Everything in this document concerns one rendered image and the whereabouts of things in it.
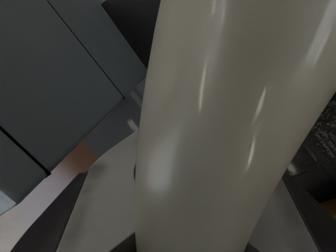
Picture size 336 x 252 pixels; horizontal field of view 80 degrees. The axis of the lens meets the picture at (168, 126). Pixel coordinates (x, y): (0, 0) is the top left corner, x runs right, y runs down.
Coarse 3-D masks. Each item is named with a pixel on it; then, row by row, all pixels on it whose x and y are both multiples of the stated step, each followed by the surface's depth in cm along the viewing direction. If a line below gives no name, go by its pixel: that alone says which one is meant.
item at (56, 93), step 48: (0, 0) 39; (48, 0) 54; (96, 0) 87; (0, 48) 33; (48, 48) 44; (96, 48) 63; (0, 96) 29; (48, 96) 37; (96, 96) 50; (0, 144) 26; (48, 144) 32; (0, 192) 24
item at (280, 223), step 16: (288, 192) 8; (272, 208) 7; (288, 208) 7; (256, 224) 6; (272, 224) 6; (288, 224) 6; (304, 224) 6; (256, 240) 6; (272, 240) 6; (288, 240) 6; (304, 240) 6
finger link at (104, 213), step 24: (120, 144) 11; (96, 168) 9; (120, 168) 9; (96, 192) 8; (120, 192) 8; (72, 216) 7; (96, 216) 7; (120, 216) 7; (72, 240) 6; (96, 240) 6; (120, 240) 6
